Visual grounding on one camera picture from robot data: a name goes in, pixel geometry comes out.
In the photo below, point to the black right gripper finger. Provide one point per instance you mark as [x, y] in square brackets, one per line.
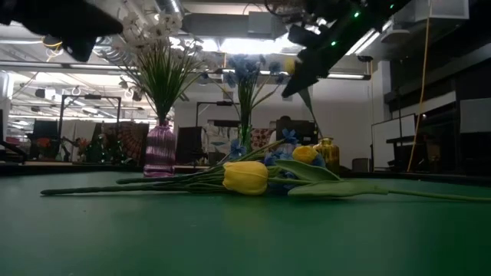
[310, 71]

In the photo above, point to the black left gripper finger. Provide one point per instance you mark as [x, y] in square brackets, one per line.
[84, 21]

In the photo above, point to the yellow artificial tulip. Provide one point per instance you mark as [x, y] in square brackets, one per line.
[245, 178]
[305, 154]
[307, 101]

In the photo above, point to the blue artificial flower bunch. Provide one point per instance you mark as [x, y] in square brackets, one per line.
[245, 71]
[237, 148]

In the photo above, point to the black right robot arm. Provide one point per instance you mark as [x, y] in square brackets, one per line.
[345, 7]

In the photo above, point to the yellow glass vase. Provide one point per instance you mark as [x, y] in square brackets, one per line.
[328, 153]

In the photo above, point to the green glass vase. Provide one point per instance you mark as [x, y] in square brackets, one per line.
[245, 134]

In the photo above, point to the purple glass vase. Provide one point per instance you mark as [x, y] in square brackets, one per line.
[159, 153]

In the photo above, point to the long ceiling light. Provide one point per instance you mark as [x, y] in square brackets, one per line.
[345, 76]

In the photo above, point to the black monitor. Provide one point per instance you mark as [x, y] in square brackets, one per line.
[45, 138]
[303, 128]

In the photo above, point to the patterned cloth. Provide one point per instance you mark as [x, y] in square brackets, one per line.
[262, 138]

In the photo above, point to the patterned parasol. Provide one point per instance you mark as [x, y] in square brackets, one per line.
[128, 140]

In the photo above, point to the grey bin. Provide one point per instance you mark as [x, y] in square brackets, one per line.
[360, 165]

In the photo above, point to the white board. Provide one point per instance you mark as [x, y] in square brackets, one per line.
[391, 142]

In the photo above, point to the green table mat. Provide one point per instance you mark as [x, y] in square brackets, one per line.
[230, 237]

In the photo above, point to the black ceiling camera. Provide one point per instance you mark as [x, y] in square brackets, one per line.
[364, 58]

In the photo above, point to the metal air duct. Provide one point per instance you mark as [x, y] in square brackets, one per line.
[441, 9]

